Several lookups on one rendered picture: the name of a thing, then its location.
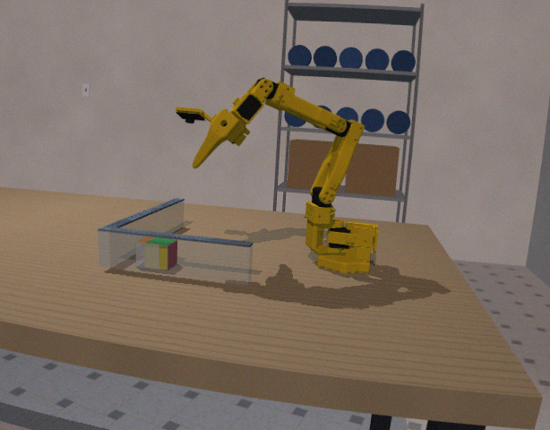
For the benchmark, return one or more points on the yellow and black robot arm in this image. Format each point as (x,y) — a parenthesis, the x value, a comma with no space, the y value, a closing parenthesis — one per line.
(355,237)

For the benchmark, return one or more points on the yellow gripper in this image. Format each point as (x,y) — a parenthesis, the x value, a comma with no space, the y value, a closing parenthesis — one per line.
(224,126)

